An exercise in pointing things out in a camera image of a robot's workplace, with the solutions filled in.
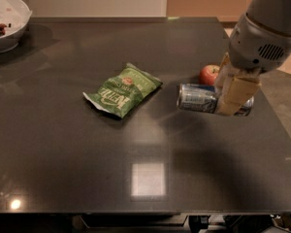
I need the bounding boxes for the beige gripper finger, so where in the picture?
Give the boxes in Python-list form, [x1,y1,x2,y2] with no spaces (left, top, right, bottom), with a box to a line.
[214,52,237,96]
[219,72,261,116]

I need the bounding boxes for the silver blue redbull can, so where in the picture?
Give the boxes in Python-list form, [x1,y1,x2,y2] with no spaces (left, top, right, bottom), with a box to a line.
[176,83,255,117]

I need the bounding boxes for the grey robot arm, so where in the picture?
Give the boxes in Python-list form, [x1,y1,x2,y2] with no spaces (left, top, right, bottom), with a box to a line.
[214,0,291,116]

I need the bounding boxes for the red apple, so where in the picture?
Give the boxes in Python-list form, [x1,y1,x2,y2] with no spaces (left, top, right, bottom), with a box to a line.
[199,65,219,85]

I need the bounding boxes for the green chips bag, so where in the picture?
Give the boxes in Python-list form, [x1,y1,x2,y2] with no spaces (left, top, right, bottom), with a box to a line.
[83,63,162,118]

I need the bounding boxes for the white bowl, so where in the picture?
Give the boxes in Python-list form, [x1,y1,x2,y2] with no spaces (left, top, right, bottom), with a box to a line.
[0,0,32,52]

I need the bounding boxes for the white napkin in bowl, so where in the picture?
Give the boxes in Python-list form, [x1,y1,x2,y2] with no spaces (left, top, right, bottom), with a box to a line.
[0,0,32,25]

